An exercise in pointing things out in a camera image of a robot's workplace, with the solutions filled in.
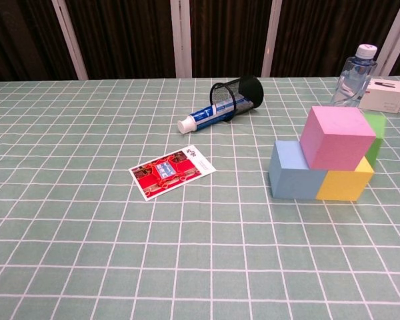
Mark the pink foam cube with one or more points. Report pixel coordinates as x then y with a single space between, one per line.
336 136

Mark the yellow foam cube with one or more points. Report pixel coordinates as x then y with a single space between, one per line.
343 185

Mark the green foam block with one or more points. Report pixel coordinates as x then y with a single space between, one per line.
376 128

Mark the red white card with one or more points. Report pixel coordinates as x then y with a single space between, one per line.
166 173

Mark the blue white toothpaste tube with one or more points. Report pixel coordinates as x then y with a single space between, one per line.
203 116

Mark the black mesh pen holder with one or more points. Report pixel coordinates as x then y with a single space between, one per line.
250 90

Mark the blue foam cube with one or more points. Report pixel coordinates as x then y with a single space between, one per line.
293 176

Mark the green checked tablecloth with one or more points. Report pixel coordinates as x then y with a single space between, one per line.
153 250

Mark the dark brown curtain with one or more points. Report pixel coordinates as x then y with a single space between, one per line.
126 36

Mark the clear plastic water bottle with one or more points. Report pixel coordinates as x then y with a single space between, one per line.
353 80

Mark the white cardboard box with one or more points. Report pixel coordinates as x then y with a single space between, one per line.
386 96

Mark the white frame post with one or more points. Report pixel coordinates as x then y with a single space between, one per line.
272 38
391 40
70 40
181 38

